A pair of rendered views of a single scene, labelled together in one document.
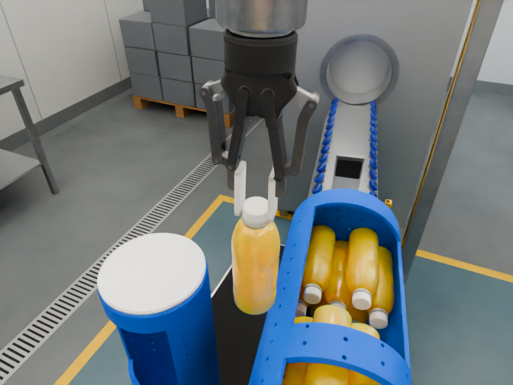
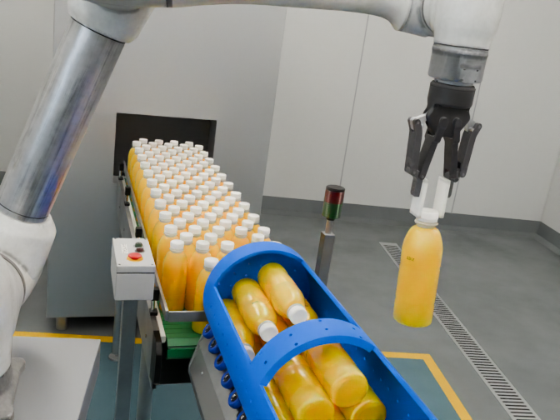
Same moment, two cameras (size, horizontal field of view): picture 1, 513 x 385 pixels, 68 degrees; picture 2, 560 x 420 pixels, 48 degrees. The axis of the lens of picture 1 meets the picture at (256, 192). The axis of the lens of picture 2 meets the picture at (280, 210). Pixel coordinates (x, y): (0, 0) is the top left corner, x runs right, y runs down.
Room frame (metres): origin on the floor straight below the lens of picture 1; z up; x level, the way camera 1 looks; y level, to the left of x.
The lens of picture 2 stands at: (1.16, -0.81, 1.77)
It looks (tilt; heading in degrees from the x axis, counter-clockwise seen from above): 17 degrees down; 146
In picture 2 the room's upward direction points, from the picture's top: 8 degrees clockwise
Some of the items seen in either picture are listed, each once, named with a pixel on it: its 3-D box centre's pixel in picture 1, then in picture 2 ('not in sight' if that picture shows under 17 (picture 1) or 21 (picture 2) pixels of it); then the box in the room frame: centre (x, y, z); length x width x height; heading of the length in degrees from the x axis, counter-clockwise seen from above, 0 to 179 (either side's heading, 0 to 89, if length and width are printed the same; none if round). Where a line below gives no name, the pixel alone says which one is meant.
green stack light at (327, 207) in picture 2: not in sight; (332, 208); (-0.40, 0.42, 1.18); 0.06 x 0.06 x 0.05
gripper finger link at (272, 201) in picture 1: (272, 194); (418, 196); (0.40, -0.02, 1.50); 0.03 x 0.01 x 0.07; 166
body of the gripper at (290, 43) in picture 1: (259, 73); (447, 109); (0.41, 0.00, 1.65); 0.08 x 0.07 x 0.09; 76
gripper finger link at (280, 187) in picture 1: (288, 179); (412, 182); (0.39, -0.04, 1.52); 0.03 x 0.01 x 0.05; 76
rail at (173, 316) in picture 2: not in sight; (241, 314); (-0.19, 0.00, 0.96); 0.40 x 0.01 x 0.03; 76
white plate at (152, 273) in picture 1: (153, 269); not in sight; (0.69, 0.27, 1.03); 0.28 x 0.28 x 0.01
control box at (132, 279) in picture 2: not in sight; (132, 267); (-0.38, -0.25, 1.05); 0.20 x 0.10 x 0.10; 166
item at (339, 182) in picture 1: (347, 174); not in sight; (1.18, -0.34, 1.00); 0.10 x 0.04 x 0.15; 76
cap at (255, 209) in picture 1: (256, 212); (427, 217); (0.41, 0.00, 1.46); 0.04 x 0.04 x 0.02
